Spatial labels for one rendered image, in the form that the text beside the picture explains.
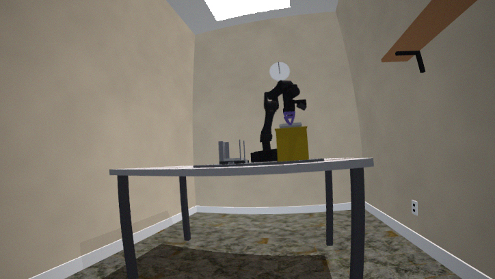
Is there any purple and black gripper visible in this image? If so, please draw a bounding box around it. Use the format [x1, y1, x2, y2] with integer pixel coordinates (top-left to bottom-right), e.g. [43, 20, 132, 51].
[283, 99, 295, 125]

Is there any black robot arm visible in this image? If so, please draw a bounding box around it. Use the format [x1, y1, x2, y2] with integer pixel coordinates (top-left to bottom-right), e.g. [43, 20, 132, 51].
[260, 80, 307, 151]

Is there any yellow open-top bin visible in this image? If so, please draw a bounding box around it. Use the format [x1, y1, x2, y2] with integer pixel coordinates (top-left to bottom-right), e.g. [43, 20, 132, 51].
[275, 127, 309, 161]

